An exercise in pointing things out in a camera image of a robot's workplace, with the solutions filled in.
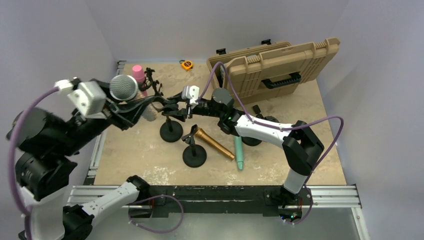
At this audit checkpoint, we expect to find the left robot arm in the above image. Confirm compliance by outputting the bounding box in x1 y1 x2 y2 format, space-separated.
7 94 167 240

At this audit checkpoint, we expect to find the black stand for glitter mic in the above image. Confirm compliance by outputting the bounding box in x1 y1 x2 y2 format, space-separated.
159 103 183 143

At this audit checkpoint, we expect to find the black aluminium base frame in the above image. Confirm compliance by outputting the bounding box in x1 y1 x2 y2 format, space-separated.
80 148 361 225

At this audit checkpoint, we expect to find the pink microphone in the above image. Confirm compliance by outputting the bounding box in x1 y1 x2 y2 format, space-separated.
132 65 148 97

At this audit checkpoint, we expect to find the teal microphone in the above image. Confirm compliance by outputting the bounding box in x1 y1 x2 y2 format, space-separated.
234 136 244 171

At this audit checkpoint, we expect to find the gold microphone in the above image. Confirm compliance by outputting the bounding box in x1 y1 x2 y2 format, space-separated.
194 127 236 161

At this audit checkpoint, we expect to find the glitter silver microphone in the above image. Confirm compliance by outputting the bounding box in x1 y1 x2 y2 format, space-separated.
109 74 157 122

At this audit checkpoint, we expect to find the black tripod shock mount stand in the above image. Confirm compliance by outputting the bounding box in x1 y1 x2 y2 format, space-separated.
138 67 164 96

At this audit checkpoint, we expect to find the grey plastic case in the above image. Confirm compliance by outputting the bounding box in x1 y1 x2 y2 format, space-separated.
220 63 228 88

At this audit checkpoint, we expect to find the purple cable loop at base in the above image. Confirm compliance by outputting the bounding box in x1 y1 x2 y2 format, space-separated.
127 193 185 234

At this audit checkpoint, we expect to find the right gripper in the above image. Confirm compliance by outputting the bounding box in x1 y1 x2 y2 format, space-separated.
166 91 224 121

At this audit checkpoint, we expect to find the yellow tape measure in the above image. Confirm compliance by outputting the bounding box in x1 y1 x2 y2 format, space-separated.
179 60 194 71

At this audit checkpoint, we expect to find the black stand for gold mic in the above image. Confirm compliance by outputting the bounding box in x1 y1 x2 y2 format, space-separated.
181 124 207 168

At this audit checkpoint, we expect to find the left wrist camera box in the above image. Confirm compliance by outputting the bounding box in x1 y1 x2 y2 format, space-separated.
67 81 107 119

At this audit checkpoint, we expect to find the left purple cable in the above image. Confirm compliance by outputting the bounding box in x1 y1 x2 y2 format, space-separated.
7 79 75 240

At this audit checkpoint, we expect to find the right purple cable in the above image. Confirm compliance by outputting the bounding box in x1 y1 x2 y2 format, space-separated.
196 61 345 185

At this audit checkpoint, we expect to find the tan plastic tool case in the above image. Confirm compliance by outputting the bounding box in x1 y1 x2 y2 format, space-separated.
206 37 341 106

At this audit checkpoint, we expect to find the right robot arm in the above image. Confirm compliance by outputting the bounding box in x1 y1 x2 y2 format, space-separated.
161 86 325 206

